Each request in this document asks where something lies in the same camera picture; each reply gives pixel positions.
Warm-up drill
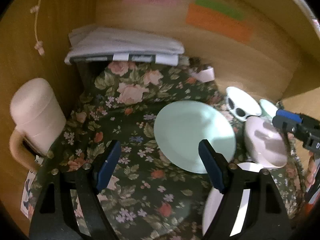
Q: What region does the small white box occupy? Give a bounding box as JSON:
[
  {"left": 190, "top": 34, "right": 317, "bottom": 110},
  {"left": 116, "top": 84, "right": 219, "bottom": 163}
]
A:
[{"left": 190, "top": 66, "right": 215, "bottom": 83}]

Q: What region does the person's right hand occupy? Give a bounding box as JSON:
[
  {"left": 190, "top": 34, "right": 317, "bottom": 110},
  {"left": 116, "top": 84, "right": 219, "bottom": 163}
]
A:
[{"left": 305, "top": 152, "right": 317, "bottom": 189}]

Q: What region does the mint green plate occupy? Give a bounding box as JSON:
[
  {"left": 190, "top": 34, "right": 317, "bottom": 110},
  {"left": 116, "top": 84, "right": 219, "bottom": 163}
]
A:
[{"left": 153, "top": 100, "right": 236, "bottom": 174}]

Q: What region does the pink mug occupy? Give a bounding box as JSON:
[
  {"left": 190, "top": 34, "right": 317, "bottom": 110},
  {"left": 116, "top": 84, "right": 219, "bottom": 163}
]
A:
[{"left": 9, "top": 77, "right": 66, "bottom": 172}]

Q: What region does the beaded hanging cord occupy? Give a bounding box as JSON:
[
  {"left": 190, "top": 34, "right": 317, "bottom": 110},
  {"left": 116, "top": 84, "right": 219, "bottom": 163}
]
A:
[{"left": 30, "top": 0, "right": 48, "bottom": 56}]

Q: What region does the white plate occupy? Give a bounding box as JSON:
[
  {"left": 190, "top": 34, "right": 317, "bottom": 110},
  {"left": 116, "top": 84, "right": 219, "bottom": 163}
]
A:
[{"left": 202, "top": 162, "right": 263, "bottom": 237}]

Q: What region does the pink bowl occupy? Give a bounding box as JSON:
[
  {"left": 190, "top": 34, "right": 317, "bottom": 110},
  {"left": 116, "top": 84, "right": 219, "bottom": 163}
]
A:
[{"left": 244, "top": 116, "right": 289, "bottom": 169}]

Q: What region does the white panda bowl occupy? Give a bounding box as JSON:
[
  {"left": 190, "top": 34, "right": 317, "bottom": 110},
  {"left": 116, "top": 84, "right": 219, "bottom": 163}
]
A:
[{"left": 225, "top": 86, "right": 262, "bottom": 122}]

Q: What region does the floral green tablecloth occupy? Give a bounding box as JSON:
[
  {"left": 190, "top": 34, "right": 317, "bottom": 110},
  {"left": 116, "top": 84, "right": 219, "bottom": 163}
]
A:
[{"left": 27, "top": 61, "right": 304, "bottom": 240}]

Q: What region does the stack of white papers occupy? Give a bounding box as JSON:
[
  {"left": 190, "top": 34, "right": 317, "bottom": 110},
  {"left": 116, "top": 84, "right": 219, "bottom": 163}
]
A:
[{"left": 65, "top": 24, "right": 184, "bottom": 66}]

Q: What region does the green sticky note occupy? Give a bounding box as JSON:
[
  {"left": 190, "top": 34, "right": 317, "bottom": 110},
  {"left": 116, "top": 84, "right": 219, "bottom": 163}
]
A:
[{"left": 195, "top": 0, "right": 245, "bottom": 21}]

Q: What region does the orange sticky note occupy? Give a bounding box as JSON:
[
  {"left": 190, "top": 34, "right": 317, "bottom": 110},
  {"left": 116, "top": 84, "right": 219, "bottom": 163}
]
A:
[{"left": 185, "top": 3, "right": 253, "bottom": 43}]

